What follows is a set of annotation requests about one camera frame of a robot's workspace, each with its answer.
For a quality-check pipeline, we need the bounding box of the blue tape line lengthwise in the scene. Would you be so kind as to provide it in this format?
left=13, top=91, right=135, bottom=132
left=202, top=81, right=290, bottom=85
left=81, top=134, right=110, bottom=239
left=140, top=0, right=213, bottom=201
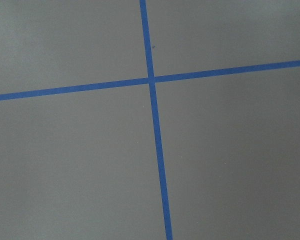
left=139, top=0, right=173, bottom=240

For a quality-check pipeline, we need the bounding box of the blue tape line crosswise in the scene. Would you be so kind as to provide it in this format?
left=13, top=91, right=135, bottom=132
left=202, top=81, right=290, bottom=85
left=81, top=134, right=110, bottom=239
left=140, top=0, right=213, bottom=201
left=0, top=60, right=300, bottom=101

